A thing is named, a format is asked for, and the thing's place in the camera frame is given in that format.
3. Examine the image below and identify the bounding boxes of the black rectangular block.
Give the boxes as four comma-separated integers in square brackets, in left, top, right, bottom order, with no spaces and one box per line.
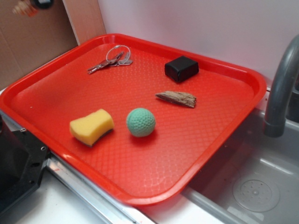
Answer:
[164,56,199,83]

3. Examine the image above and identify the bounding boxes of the brown cardboard panel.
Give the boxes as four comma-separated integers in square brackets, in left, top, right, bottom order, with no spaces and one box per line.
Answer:
[0,0,106,89]

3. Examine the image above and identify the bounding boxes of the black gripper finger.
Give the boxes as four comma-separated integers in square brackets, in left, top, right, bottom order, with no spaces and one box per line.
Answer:
[32,0,54,9]

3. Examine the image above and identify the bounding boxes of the red plastic tray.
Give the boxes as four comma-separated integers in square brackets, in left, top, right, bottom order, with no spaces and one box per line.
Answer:
[0,34,266,206]

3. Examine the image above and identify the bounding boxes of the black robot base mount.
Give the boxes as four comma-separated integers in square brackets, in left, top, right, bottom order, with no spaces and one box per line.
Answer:
[0,119,49,216]

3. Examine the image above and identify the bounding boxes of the yellow sponge with dark pad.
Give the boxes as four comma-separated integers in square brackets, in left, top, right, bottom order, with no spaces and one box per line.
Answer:
[70,109,114,147]

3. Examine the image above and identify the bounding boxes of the grey plastic sink basin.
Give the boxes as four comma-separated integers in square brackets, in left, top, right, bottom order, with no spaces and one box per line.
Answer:
[183,110,299,224]

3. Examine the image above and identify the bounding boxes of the tan spiral seashell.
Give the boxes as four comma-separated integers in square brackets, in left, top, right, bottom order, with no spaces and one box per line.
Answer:
[12,0,38,17]

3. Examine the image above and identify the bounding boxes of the grey toy faucet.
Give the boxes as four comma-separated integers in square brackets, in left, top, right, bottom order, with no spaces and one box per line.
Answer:
[263,35,299,138]

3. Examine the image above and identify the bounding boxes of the brown wood bark piece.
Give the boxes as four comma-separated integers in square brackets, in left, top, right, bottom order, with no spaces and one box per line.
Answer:
[155,91,196,108]

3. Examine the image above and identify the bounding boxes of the green dimpled ball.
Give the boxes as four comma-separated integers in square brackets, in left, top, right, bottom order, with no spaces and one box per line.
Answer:
[126,108,156,138]

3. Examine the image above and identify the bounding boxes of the keys on wire ring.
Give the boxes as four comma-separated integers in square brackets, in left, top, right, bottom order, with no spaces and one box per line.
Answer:
[87,45,133,75]

